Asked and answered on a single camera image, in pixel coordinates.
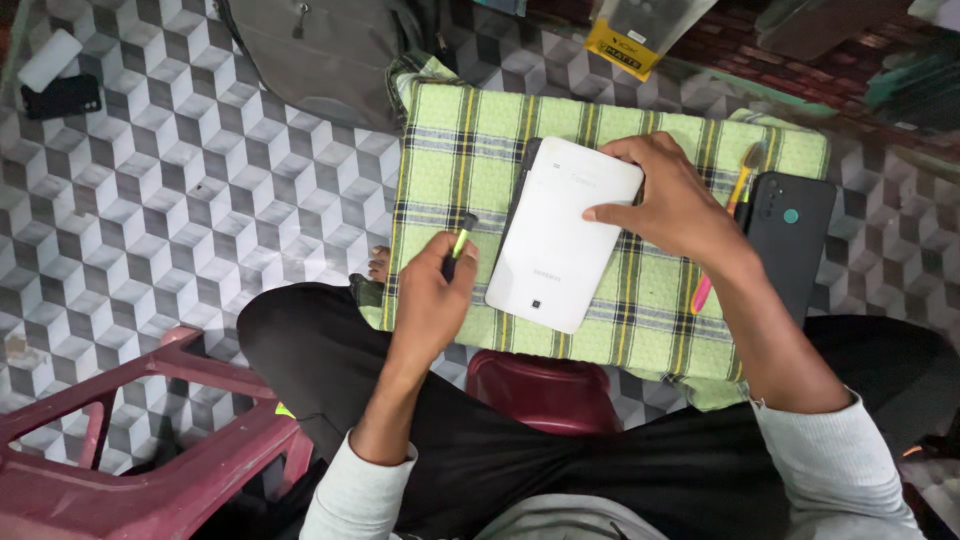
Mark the person's left hand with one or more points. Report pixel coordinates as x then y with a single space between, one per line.
427 307

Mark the person's right hand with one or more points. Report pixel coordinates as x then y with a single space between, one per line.
679 202

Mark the green and black hand tool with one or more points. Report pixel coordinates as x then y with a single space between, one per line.
460 238

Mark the white tablet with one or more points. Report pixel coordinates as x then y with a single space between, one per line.
555 247

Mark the person's foot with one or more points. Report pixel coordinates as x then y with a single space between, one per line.
379 264

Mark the orange and pink toothbrush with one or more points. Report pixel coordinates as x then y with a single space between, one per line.
741 184

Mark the black smartphone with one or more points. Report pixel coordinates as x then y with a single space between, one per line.
787 255

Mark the maroon plastic stool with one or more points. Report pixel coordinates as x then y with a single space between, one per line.
540 390

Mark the red patterned mat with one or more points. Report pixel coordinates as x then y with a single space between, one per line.
757 60

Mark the green plaid cloth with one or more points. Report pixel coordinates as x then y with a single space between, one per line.
465 142

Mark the yellow-labelled clear packet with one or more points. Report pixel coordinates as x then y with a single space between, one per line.
637 37

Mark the person's black trousers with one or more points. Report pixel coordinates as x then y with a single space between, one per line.
525 472

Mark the clear plastic packet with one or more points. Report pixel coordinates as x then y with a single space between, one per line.
817 26

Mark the person's grey shirt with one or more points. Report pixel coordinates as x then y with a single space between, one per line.
555 521

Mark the green plastic bag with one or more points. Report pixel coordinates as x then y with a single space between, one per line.
919 86

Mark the grey backpack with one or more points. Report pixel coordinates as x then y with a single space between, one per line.
330 52

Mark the maroon plastic chair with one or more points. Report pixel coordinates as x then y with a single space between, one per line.
150 472

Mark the black phone case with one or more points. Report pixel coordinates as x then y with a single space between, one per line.
64 97

